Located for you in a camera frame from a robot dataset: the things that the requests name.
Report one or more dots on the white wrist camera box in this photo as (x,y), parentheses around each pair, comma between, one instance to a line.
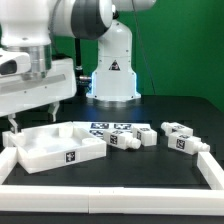
(14,63)

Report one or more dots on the black camera on pole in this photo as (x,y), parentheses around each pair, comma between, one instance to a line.
(82,80)

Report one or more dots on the white AprilTag sheet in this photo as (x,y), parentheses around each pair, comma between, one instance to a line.
(97,128)

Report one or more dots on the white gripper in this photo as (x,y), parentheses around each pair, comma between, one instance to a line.
(17,95)

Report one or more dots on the white U-shaped fence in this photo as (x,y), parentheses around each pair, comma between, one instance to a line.
(104,199)

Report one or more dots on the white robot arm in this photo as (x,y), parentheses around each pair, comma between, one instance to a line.
(31,76)

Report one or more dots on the white square tabletop part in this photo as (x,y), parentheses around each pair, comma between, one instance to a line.
(52,146)

